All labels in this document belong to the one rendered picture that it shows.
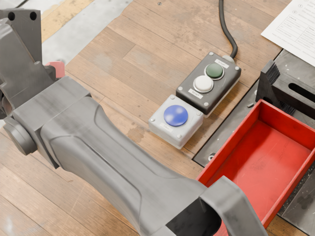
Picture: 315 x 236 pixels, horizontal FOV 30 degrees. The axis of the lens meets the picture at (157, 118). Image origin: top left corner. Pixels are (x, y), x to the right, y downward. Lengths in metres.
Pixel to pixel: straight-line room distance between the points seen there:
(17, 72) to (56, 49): 1.66
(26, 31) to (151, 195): 0.31
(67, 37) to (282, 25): 1.31
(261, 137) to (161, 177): 0.53
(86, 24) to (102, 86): 1.31
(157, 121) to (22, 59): 0.39
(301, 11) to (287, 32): 0.06
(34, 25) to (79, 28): 1.63
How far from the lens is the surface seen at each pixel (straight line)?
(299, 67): 1.08
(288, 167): 0.97
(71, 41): 2.30
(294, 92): 0.96
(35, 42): 0.71
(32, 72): 0.63
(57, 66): 0.80
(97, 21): 2.35
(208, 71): 1.01
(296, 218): 0.94
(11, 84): 0.63
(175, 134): 0.95
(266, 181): 0.95
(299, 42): 1.12
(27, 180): 0.98
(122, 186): 0.48
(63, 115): 0.57
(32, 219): 0.95
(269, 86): 0.98
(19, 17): 0.70
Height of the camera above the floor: 1.76
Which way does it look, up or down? 58 degrees down
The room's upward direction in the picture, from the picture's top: 4 degrees counter-clockwise
